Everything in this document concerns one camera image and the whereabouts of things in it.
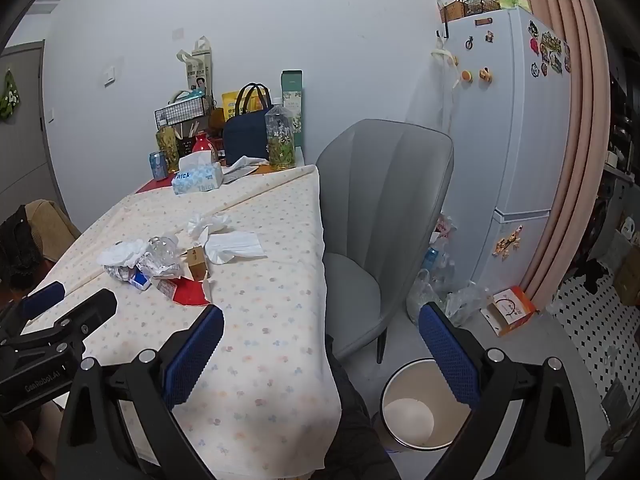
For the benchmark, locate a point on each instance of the blue tissue packet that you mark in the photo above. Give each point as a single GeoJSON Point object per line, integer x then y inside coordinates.
{"type": "Point", "coordinates": [140, 280]}

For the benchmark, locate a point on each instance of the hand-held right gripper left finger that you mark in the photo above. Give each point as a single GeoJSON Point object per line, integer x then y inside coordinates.
{"type": "Point", "coordinates": [197, 350]}

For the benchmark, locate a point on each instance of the blue white tissue box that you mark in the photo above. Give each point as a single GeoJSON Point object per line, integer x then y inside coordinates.
{"type": "Point", "coordinates": [197, 177]}

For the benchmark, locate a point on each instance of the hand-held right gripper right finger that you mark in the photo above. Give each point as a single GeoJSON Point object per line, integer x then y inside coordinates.
{"type": "Point", "coordinates": [447, 355]}

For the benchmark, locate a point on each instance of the small red white carton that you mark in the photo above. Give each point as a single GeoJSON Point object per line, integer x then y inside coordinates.
{"type": "Point", "coordinates": [166, 287]}

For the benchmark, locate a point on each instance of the small figure fridge magnet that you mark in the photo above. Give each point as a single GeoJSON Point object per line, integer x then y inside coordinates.
{"type": "Point", "coordinates": [490, 36]}

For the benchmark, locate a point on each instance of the red white paper wrapper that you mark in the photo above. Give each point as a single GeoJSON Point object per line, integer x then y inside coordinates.
{"type": "Point", "coordinates": [190, 294]}

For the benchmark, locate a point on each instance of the pink curtain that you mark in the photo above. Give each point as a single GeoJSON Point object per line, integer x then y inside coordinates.
{"type": "Point", "coordinates": [565, 135]}

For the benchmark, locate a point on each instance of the tall green box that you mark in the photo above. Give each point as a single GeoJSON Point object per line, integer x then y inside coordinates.
{"type": "Point", "coordinates": [291, 110]}

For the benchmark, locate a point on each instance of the white wall plate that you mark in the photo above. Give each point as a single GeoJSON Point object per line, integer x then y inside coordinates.
{"type": "Point", "coordinates": [177, 34]}

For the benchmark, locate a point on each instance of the floral white tablecloth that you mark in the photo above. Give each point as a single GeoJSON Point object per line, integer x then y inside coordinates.
{"type": "Point", "coordinates": [270, 310]}

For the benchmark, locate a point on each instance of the clear plastic bag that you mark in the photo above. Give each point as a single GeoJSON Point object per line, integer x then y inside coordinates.
{"type": "Point", "coordinates": [425, 295]}
{"type": "Point", "coordinates": [467, 300]}

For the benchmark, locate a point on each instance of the grey door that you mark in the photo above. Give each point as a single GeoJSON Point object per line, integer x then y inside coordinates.
{"type": "Point", "coordinates": [20, 135]}

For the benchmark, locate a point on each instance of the white round bin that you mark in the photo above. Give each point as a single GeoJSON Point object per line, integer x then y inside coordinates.
{"type": "Point", "coordinates": [415, 410]}

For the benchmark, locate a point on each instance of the red vase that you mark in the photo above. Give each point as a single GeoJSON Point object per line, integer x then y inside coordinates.
{"type": "Point", "coordinates": [202, 145]}

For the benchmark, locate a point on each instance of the white fridge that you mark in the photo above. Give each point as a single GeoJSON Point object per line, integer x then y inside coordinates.
{"type": "Point", "coordinates": [505, 135]}

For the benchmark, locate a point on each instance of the black cloth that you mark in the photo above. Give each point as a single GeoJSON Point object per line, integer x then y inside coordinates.
{"type": "Point", "coordinates": [592, 272]}

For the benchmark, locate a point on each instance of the black hook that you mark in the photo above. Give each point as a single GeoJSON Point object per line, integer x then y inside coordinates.
{"type": "Point", "coordinates": [444, 32]}

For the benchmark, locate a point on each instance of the clear plastic cup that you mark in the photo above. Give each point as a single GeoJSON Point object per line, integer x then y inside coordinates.
{"type": "Point", "coordinates": [160, 255]}

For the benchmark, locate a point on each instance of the large tea bottle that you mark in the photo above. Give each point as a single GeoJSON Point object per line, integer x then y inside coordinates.
{"type": "Point", "coordinates": [280, 135]}

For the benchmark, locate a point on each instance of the small brown carton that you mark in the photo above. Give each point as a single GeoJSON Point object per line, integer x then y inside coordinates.
{"type": "Point", "coordinates": [196, 260]}

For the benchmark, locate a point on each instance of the orange white cardboard box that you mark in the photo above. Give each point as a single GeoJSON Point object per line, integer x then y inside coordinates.
{"type": "Point", "coordinates": [510, 310]}

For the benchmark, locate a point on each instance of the black patterned holder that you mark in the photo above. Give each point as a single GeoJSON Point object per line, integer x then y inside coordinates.
{"type": "Point", "coordinates": [185, 147]}

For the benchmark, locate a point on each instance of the person's dark clothing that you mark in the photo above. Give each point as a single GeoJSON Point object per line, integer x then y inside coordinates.
{"type": "Point", "coordinates": [350, 410]}

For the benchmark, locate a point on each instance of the white paper sheet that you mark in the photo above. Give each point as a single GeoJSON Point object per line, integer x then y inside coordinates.
{"type": "Point", "coordinates": [245, 165]}

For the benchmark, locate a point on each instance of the dark jacket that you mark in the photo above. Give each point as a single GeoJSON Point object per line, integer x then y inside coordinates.
{"type": "Point", "coordinates": [20, 245]}

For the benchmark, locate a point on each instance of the brown chair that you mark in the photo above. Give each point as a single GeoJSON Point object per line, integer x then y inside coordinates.
{"type": "Point", "coordinates": [47, 220]}

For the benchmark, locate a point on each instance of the green hanging ornament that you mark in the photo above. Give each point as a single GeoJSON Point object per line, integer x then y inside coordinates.
{"type": "Point", "coordinates": [7, 97]}

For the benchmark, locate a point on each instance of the yellow snack packet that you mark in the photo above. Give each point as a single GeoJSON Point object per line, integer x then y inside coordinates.
{"type": "Point", "coordinates": [231, 102]}

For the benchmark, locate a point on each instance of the brown woven basket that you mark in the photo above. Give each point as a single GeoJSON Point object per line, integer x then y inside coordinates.
{"type": "Point", "coordinates": [455, 10]}

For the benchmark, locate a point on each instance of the cluster of colourful fridge magnets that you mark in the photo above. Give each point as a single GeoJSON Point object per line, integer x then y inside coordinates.
{"type": "Point", "coordinates": [550, 52]}

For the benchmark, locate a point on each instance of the grey upholstered chair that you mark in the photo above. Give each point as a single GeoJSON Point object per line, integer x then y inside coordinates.
{"type": "Point", "coordinates": [380, 200]}

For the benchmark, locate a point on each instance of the teal packet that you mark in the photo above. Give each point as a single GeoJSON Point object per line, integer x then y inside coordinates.
{"type": "Point", "coordinates": [195, 92]}

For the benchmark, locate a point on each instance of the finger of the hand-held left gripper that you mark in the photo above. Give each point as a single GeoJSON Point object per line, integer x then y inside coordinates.
{"type": "Point", "coordinates": [42, 297]}
{"type": "Point", "coordinates": [95, 307]}

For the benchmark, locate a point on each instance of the white printed tote bag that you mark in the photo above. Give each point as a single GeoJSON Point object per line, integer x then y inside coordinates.
{"type": "Point", "coordinates": [197, 67]}

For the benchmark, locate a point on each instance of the navy lunch bag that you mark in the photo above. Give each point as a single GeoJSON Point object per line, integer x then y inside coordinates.
{"type": "Point", "coordinates": [245, 135]}

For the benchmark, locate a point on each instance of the blue capped bottle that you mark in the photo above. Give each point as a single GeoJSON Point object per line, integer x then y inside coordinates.
{"type": "Point", "coordinates": [430, 257]}

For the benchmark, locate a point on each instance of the dark kitchen shelf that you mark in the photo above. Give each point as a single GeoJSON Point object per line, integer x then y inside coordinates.
{"type": "Point", "coordinates": [620, 110]}

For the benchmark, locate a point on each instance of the cluster of yellow fridge magnets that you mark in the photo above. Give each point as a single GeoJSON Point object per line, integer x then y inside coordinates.
{"type": "Point", "coordinates": [507, 242]}

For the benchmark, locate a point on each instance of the brown round jar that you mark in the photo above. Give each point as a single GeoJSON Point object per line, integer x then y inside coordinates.
{"type": "Point", "coordinates": [217, 117]}

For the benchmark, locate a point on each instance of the blue drink can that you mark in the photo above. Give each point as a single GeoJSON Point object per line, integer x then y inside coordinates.
{"type": "Point", "coordinates": [159, 164]}

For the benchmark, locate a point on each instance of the small tea bottle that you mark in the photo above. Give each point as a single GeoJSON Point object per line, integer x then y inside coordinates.
{"type": "Point", "coordinates": [167, 145]}

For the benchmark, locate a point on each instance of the white light switch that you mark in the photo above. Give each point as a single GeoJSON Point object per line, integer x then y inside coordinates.
{"type": "Point", "coordinates": [110, 75]}

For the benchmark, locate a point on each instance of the brown cardboard box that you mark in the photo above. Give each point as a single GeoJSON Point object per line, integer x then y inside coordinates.
{"type": "Point", "coordinates": [627, 275]}

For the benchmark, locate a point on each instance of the pink white bag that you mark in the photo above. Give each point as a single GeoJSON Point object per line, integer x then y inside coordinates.
{"type": "Point", "coordinates": [445, 230]}

